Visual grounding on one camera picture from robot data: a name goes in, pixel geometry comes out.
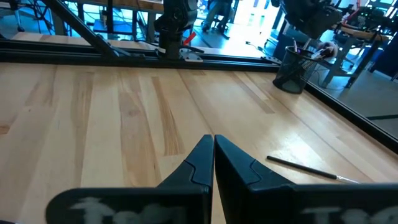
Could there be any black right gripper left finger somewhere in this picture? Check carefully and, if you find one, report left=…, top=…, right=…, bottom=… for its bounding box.
left=45, top=134, right=215, bottom=224

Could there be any person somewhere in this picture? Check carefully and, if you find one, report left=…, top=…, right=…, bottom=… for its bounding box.
left=201, top=0, right=234, bottom=40

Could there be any wooden workbench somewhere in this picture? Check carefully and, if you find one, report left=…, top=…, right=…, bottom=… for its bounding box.
left=71, top=0, right=165, bottom=43

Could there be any thin black makeup brush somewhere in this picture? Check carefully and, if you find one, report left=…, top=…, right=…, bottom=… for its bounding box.
left=266, top=155, right=361, bottom=185

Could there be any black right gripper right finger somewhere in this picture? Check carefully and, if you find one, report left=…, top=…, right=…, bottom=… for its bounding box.
left=214, top=134, right=398, bottom=224

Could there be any fluffy grey powder brush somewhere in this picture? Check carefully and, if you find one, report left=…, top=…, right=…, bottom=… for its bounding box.
left=316, top=41, right=340, bottom=60

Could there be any black mesh cup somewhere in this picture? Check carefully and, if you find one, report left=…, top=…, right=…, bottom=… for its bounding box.
left=272, top=45, right=322, bottom=95

